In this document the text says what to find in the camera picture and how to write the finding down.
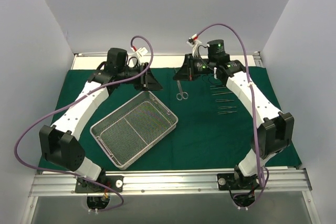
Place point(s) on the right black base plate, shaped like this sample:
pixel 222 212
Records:
pixel 230 181

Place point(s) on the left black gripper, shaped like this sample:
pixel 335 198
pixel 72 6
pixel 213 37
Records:
pixel 144 77

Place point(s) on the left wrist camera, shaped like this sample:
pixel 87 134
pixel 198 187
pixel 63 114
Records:
pixel 136 57

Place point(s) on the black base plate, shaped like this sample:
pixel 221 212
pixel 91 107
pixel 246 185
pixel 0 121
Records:
pixel 230 181
pixel 113 181

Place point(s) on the metal forceps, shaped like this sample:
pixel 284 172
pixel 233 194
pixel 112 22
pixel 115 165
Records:
pixel 226 110

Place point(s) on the aluminium right side rail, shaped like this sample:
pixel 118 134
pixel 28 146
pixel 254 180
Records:
pixel 257 59

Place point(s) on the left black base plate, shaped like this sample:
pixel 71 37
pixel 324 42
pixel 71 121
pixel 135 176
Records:
pixel 113 181

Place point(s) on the surgical scissors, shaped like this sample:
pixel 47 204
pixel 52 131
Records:
pixel 181 95

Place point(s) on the aluminium front rail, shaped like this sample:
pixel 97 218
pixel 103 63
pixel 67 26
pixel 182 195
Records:
pixel 172 182

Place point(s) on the metal mesh instrument tray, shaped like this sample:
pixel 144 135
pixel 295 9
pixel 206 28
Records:
pixel 132 129

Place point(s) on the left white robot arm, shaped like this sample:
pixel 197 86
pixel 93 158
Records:
pixel 60 141

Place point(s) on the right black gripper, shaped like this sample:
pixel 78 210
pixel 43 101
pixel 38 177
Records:
pixel 189 67

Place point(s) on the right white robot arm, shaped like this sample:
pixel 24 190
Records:
pixel 272 128

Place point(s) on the aluminium rail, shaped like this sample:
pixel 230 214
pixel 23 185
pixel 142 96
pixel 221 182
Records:
pixel 172 182
pixel 257 59

